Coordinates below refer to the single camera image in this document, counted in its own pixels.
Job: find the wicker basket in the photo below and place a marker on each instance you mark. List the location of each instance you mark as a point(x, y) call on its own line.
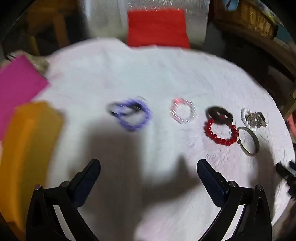
point(250, 15)

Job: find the silver bangle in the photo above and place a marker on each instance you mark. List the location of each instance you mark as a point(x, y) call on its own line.
point(248, 141)

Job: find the silver ornate brooch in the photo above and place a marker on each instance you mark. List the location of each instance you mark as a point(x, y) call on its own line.
point(257, 120)

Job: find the silver foil insulation panel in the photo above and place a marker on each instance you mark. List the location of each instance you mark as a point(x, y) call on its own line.
point(108, 19)

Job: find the pink white blanket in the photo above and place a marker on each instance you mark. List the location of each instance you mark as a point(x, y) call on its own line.
point(141, 112)

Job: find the orange tray box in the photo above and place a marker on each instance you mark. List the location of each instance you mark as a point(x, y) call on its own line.
point(27, 149)

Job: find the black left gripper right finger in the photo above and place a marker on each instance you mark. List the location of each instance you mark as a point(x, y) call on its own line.
point(255, 220)

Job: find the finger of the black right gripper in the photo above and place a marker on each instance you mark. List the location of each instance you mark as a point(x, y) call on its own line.
point(285, 174)

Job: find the magenta pillow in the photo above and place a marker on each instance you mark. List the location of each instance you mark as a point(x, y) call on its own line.
point(20, 82)

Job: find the red pillow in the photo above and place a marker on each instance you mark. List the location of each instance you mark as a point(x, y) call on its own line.
point(160, 27)

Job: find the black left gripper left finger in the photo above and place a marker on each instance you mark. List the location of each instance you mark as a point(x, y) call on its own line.
point(42, 221)

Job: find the patterned grey cloth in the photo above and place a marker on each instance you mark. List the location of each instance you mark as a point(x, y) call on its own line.
point(39, 62)

